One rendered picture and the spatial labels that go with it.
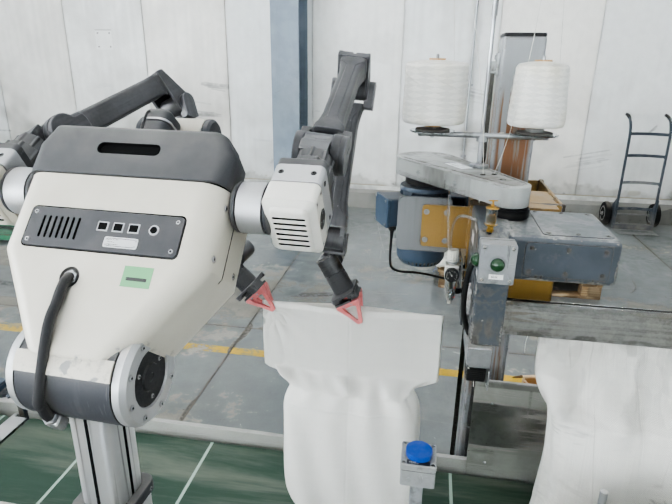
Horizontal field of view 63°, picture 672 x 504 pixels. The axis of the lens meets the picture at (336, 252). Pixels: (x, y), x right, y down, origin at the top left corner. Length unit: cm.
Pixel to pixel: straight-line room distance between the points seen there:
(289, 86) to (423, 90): 470
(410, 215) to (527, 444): 85
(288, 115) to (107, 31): 248
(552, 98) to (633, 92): 521
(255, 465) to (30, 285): 121
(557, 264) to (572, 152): 535
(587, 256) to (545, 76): 46
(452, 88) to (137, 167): 80
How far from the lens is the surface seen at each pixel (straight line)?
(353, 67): 131
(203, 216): 90
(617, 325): 153
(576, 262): 127
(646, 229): 666
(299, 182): 89
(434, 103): 142
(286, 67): 607
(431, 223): 160
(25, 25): 799
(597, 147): 664
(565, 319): 150
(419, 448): 133
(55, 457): 222
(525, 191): 133
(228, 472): 199
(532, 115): 146
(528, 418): 191
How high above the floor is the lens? 169
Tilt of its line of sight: 20 degrees down
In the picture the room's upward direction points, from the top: 1 degrees clockwise
